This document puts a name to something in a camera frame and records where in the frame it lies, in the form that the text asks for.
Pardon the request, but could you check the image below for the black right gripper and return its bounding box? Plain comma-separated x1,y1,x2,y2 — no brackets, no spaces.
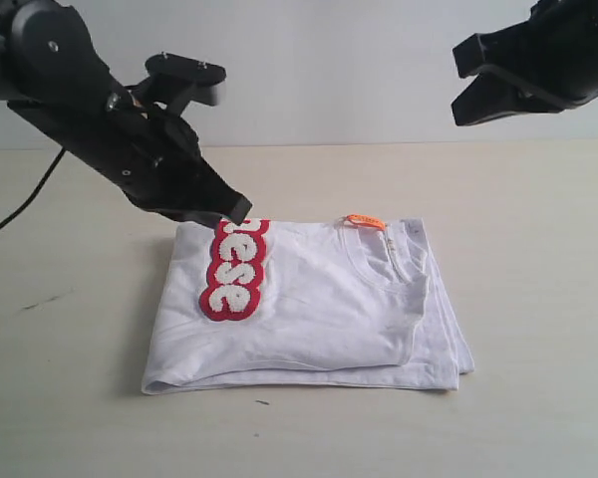
450,1,598,126

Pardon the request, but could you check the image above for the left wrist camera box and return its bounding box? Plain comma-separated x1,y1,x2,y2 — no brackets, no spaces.
130,53,227,116

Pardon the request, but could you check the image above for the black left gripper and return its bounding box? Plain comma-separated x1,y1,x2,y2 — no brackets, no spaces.
7,84,252,228

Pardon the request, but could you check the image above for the black left camera cable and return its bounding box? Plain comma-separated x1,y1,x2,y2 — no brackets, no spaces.
0,146,67,241

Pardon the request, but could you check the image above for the white t-shirt with red logo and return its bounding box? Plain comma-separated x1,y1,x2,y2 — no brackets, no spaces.
142,215,475,395

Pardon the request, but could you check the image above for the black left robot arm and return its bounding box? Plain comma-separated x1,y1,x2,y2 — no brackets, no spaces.
0,1,252,228

